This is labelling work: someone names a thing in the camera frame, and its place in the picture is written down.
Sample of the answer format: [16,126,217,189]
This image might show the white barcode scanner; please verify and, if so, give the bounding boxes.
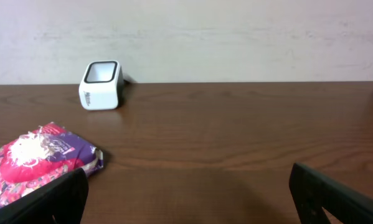
[78,60,124,110]

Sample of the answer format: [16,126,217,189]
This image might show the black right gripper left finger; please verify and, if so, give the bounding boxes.
[0,168,88,224]

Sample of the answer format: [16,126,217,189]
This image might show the purple pink liner pack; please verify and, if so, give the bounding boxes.
[0,122,103,208]

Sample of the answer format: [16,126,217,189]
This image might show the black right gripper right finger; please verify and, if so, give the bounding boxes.
[289,163,373,224]

